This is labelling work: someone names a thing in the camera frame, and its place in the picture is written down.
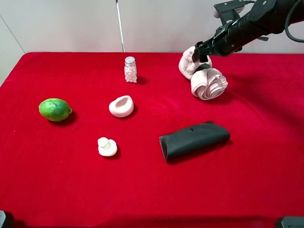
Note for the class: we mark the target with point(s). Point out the pink egg-shaped foam bowl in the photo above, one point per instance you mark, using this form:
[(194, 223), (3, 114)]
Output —
[(122, 106)]

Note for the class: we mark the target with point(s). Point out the black base corner left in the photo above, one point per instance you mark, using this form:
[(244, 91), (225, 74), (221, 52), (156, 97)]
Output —
[(6, 219)]

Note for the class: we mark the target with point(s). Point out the white vertical pole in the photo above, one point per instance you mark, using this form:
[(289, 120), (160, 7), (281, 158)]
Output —
[(120, 25)]

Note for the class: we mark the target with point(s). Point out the black glasses case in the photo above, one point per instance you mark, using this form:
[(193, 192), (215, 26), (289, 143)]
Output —
[(192, 139)]

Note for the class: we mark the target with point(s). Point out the red table cloth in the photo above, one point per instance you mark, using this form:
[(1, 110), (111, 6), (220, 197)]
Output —
[(52, 175)]

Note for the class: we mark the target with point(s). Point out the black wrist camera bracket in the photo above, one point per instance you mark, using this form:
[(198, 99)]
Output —
[(229, 11)]

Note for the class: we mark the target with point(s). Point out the white mushroom-shaped toy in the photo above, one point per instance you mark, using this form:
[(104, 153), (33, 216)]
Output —
[(107, 147)]

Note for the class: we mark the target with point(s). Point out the black base corner right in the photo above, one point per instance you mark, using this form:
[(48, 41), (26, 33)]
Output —
[(290, 222)]

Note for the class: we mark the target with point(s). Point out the green lime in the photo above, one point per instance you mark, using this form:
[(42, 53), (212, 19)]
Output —
[(55, 109)]

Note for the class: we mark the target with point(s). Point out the black base corner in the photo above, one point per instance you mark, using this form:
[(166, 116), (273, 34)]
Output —
[(290, 222), (6, 219)]

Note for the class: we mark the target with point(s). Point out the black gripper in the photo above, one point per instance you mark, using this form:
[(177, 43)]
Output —
[(227, 40)]

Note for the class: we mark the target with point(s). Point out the glass bottle of white pills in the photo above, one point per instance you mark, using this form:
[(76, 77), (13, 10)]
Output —
[(130, 70)]

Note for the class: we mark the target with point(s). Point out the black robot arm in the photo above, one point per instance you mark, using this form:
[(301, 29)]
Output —
[(244, 21)]

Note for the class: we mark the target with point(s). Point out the pink towel with band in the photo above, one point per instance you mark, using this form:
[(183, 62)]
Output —
[(206, 82)]

